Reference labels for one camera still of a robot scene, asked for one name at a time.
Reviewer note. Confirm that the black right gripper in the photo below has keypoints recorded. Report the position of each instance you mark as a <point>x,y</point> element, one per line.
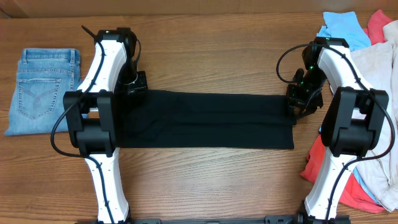
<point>295,101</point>

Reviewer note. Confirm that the brown cardboard back wall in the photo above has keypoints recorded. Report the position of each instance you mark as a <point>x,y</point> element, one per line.
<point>82,8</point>

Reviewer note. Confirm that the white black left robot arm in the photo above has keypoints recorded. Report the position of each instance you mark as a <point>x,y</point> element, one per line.
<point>90,112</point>

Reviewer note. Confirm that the red shirt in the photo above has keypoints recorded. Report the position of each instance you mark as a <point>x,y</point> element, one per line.
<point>372,186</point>

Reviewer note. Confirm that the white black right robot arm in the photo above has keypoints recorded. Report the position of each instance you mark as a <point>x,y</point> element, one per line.
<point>352,125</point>

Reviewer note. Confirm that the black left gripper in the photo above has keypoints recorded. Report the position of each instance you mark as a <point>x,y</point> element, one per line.
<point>140,88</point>

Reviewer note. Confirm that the folded blue denim jeans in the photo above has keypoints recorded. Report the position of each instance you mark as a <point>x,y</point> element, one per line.
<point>43,77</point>

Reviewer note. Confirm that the light blue shirt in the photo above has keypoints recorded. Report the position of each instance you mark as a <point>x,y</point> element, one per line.
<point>346,26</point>

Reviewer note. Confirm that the black t-shirt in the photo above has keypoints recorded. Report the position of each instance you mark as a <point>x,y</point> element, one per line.
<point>174,119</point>

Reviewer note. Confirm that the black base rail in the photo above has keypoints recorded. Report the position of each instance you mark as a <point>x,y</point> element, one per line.
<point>269,219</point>

